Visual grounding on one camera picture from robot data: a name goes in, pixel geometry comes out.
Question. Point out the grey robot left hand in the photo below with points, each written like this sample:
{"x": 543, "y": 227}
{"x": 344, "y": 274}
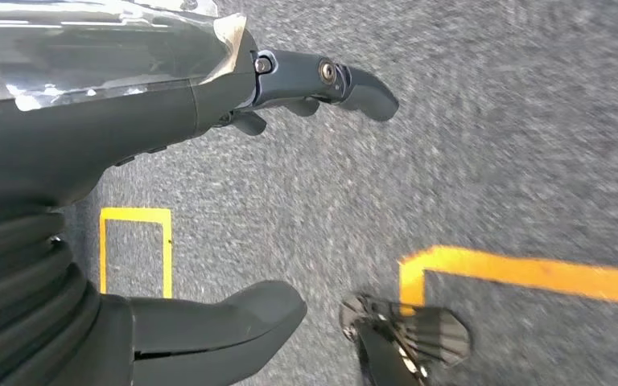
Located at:
{"x": 101, "y": 122}

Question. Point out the black robot foot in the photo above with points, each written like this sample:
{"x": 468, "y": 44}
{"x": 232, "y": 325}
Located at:
{"x": 431, "y": 335}

